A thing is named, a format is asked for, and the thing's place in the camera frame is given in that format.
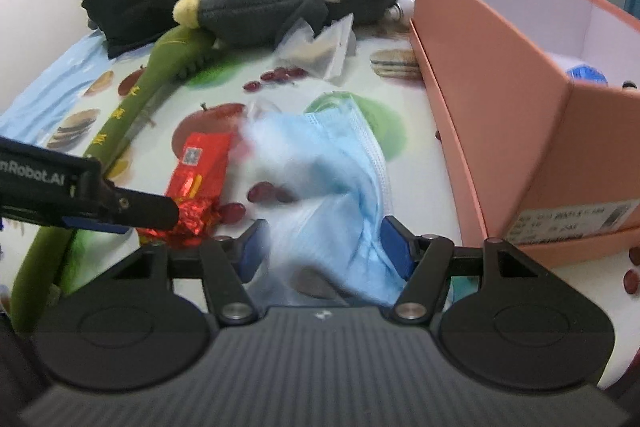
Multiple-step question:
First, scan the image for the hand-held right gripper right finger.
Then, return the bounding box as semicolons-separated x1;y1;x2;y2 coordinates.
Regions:
380;216;551;323

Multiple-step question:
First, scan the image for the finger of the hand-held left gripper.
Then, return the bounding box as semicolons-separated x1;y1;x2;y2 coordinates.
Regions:
62;179;181;236

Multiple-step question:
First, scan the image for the clear plastic packet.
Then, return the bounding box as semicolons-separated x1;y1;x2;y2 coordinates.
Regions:
274;13;357;85

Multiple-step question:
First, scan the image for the long green plush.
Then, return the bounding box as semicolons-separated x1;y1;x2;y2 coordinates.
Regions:
10;24;221;333

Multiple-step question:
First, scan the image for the pink cardboard box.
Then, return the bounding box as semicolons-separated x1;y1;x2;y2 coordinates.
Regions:
412;0;640;253

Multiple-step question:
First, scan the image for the blue face mask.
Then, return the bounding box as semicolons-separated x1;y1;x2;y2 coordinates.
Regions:
235;99;453;308

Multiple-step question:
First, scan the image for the printed bed sheet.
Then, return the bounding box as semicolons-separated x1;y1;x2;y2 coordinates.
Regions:
0;27;640;388

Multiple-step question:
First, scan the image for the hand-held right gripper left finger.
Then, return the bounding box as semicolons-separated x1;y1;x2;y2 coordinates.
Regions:
111;219;271;324

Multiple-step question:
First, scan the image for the red snack packet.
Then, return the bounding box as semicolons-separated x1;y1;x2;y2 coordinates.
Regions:
136;132;236;250

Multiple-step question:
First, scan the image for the blue patterned item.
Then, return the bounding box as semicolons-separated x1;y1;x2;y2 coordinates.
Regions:
565;63;610;86

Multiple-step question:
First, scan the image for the white light bulb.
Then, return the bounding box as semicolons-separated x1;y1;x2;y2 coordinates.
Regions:
386;0;417;20

